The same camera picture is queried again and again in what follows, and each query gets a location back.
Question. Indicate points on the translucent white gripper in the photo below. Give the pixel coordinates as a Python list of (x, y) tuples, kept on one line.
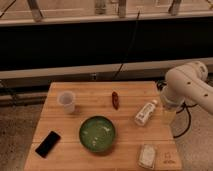
[(168, 115)]

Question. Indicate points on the dark red pepper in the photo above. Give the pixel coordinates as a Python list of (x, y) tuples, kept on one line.
[(115, 100)]

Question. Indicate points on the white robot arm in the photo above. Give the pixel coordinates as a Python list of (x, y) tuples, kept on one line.
[(183, 82)]

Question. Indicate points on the green ceramic bowl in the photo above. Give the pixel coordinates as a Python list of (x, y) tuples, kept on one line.
[(97, 134)]

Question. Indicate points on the clear wrapped packet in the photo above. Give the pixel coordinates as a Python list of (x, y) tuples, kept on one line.
[(147, 156)]

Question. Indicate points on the clear plastic cup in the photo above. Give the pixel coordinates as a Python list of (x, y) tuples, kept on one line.
[(66, 100)]

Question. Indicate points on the black smartphone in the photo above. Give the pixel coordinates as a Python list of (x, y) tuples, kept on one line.
[(47, 144)]

